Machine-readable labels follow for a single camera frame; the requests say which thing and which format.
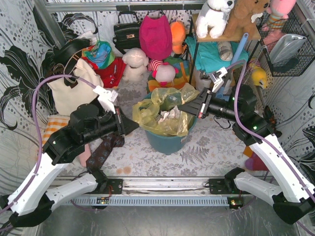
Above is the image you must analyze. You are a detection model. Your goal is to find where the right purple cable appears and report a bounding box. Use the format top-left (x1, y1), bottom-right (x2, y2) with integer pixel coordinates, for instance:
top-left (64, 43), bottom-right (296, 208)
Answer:
top-left (225, 60), bottom-right (315, 197)

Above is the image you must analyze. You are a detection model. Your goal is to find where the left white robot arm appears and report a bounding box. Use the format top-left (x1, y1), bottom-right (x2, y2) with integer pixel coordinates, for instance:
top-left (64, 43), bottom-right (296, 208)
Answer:
top-left (0, 104), bottom-right (139, 227)

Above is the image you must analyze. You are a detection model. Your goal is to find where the dark patterned necktie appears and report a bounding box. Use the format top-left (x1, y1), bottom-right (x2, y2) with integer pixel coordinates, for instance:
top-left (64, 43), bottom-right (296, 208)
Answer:
top-left (86, 133), bottom-right (125, 172)

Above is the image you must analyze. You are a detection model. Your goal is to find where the brown teddy bear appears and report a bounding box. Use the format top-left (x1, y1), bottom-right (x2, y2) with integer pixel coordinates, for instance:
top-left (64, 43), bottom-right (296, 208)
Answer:
top-left (223, 0), bottom-right (270, 40)

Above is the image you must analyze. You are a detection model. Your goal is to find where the pink cloth roll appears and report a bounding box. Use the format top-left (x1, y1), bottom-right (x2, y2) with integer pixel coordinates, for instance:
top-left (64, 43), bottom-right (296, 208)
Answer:
top-left (78, 144), bottom-right (91, 168)

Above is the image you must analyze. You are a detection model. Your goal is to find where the orange plush toy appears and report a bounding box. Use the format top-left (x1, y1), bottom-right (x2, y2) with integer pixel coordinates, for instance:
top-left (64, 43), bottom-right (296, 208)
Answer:
top-left (170, 21), bottom-right (187, 54)

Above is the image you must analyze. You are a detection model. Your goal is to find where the white fluffy plush lamb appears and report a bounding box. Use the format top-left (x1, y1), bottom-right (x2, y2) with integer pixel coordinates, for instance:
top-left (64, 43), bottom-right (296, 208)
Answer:
top-left (122, 48), bottom-right (149, 82)

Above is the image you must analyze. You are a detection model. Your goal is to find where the teal plastic trash bin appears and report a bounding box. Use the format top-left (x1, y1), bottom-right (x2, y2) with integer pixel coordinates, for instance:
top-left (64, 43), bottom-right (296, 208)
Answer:
top-left (143, 112), bottom-right (196, 155)

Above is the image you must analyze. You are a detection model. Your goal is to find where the black hat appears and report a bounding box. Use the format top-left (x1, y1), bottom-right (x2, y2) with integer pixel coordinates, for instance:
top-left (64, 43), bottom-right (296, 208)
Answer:
top-left (53, 38), bottom-right (91, 65)

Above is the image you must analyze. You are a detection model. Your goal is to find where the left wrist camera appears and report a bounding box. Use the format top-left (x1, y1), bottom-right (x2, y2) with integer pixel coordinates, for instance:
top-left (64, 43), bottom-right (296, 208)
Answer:
top-left (93, 86), bottom-right (118, 114)

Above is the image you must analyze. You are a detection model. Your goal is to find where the colourful striped cloth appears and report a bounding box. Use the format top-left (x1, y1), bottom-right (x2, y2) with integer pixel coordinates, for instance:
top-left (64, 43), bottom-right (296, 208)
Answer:
top-left (82, 41), bottom-right (115, 70)

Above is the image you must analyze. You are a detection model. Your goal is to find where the white plush dog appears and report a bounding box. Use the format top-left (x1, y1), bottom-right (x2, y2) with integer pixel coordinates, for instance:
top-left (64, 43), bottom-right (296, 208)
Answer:
top-left (195, 0), bottom-right (235, 39)

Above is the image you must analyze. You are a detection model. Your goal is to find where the yellow plastic trash bag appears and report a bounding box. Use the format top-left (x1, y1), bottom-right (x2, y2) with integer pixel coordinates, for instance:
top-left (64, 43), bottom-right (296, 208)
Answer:
top-left (132, 83), bottom-right (199, 128)

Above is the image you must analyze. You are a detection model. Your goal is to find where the yellow plush duck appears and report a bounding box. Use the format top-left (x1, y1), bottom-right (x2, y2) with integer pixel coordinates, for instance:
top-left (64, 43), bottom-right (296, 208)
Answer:
top-left (248, 59), bottom-right (267, 89)

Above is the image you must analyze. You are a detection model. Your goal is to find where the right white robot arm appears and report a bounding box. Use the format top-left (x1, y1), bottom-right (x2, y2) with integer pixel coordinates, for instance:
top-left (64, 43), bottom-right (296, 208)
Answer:
top-left (178, 85), bottom-right (315, 225)

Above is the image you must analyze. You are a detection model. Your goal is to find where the orange checkered cloth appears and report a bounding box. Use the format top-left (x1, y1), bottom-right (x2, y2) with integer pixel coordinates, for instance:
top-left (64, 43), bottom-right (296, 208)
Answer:
top-left (42, 115), bottom-right (70, 146)

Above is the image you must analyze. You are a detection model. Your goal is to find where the crumpled white paper trash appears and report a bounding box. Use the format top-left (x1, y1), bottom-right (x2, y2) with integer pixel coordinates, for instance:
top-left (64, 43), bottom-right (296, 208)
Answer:
top-left (158, 106), bottom-right (181, 124)

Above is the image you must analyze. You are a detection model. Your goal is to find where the magenta felt bag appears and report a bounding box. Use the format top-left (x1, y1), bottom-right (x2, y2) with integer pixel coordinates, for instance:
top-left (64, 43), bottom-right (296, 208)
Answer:
top-left (139, 15), bottom-right (172, 60)

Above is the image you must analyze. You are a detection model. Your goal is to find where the grey foil pouch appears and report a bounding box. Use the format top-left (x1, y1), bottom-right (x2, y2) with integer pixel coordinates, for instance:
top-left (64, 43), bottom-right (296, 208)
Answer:
top-left (269, 34), bottom-right (307, 64)

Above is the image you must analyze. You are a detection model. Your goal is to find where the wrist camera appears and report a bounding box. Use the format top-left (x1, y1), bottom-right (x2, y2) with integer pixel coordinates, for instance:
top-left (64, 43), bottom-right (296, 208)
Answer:
top-left (210, 67), bottom-right (228, 93)
top-left (93, 86), bottom-right (118, 114)

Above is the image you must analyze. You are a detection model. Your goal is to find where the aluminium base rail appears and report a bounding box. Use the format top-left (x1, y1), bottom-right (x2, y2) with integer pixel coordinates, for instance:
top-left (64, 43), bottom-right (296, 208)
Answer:
top-left (56, 176), bottom-right (300, 197)

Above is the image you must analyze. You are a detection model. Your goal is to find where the purple cable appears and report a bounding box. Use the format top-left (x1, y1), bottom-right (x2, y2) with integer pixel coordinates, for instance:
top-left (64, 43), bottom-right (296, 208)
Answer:
top-left (225, 60), bottom-right (315, 197)
top-left (0, 75), bottom-right (99, 214)

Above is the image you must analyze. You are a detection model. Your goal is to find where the teal cloth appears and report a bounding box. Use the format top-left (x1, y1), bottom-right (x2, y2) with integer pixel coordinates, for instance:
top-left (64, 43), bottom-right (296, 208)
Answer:
top-left (185, 37), bottom-right (249, 73)

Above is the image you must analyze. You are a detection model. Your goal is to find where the rainbow striped cloth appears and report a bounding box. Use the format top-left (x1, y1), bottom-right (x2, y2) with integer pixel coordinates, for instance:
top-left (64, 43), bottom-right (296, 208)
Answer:
top-left (147, 57), bottom-right (190, 92)

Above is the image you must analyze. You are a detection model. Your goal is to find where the black wire basket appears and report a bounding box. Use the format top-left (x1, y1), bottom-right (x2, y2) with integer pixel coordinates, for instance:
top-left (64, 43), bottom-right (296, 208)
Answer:
top-left (257, 12), bottom-right (315, 77)

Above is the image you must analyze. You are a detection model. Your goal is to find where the pink plush toy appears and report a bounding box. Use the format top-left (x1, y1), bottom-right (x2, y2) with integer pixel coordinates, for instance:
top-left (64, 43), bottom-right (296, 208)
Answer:
top-left (266, 0), bottom-right (296, 25)

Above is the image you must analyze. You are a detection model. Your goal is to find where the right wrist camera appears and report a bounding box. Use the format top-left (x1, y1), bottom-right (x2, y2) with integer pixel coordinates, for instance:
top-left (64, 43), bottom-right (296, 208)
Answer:
top-left (210, 67), bottom-right (228, 93)

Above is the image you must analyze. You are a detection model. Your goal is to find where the red garment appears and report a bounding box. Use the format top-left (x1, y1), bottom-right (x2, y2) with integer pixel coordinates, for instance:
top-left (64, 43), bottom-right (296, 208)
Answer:
top-left (95, 57), bottom-right (126, 89)

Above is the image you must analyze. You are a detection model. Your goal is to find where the pink white plush doll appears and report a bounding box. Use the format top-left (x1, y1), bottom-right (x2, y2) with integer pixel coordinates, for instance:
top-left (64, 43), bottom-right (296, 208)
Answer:
top-left (148, 59), bottom-right (179, 86)

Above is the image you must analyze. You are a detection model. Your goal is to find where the black leather handbag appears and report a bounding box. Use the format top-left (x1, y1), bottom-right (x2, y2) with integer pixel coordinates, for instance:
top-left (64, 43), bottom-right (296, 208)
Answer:
top-left (112, 11), bottom-right (141, 55)

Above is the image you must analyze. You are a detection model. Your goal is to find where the light blue squeegee tool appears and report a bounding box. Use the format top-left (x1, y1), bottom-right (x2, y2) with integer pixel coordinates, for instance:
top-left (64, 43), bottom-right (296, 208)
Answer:
top-left (216, 33), bottom-right (249, 101)

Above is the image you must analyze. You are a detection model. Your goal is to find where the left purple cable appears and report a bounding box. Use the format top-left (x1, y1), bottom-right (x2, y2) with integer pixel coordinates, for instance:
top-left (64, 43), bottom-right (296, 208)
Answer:
top-left (0, 75), bottom-right (99, 214)

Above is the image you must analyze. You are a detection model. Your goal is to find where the cream canvas tote bag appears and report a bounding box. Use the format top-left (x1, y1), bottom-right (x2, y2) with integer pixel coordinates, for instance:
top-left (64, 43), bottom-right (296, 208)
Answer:
top-left (48, 59), bottom-right (103, 116)

